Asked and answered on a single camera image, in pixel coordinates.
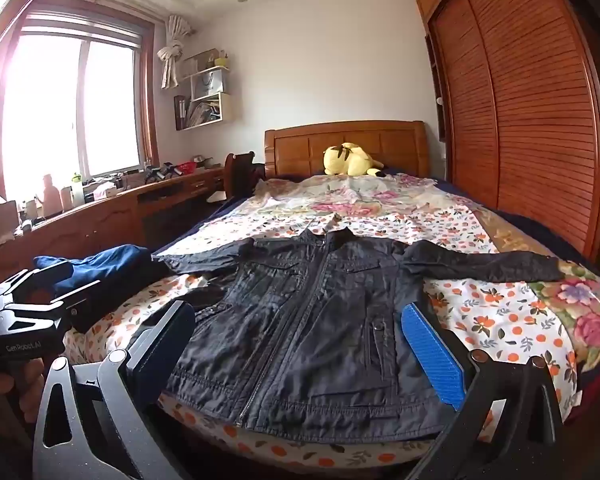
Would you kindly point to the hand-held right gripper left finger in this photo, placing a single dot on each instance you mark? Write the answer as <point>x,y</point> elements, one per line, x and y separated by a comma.
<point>162,345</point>

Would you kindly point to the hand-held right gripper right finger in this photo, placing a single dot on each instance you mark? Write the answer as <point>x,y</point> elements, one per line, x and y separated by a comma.
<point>430,350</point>

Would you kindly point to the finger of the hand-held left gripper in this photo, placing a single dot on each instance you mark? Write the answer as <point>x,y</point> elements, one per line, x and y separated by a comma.
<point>22,282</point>
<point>55,305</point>

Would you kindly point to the black jacket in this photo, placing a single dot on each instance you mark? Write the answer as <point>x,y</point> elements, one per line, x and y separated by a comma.
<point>305,320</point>

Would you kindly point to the person's left hand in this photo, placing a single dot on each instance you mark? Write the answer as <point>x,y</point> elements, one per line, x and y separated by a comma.
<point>30,385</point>

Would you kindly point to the blue folded garment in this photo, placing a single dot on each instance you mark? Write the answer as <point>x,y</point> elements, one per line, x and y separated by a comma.
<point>110,265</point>

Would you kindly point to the orange fruit print bedsheet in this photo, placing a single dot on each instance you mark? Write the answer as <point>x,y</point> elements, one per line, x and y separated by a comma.
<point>490,310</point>

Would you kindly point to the pink bottle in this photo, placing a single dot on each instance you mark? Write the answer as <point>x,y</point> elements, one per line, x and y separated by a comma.
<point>51,197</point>

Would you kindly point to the long wooden desk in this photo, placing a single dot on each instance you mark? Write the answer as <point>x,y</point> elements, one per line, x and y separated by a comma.
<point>105,215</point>

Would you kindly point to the green capped bottle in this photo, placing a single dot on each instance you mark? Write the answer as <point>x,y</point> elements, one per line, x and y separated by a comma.
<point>77,190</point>

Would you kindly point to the tissue box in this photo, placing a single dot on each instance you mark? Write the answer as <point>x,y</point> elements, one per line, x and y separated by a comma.
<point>104,190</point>

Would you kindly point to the black and white gadget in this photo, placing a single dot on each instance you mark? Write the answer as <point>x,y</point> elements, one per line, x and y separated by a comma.
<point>160,172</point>

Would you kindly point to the floral blanket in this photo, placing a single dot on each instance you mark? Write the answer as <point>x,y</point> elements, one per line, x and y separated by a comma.
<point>360,195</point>

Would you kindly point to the red basket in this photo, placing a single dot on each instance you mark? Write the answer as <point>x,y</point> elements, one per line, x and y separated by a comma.
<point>186,167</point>

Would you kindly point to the dark wooden chair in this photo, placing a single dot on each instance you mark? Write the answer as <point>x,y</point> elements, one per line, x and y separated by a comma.
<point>240,175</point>

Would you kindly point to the window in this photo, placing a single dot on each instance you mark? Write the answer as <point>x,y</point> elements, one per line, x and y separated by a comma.
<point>105,110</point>

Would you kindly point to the yellow plush toy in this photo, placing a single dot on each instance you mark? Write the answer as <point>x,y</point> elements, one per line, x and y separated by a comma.
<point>350,160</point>

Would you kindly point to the row of books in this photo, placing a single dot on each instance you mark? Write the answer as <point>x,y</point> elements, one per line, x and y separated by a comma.
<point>195,112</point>

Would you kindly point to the wooden headboard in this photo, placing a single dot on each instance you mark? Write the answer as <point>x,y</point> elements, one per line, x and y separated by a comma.
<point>300,150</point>

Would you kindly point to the wooden louvred wardrobe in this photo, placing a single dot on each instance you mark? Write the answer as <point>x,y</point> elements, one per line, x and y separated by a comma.
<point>520,110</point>

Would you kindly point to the white paper bag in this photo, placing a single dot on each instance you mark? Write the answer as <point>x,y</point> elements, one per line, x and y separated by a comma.
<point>207,85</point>

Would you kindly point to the tied cream curtain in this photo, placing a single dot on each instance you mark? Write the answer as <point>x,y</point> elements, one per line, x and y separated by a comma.
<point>172,60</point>

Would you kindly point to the white wall shelf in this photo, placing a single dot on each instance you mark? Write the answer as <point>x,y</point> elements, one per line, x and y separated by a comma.
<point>225,107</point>

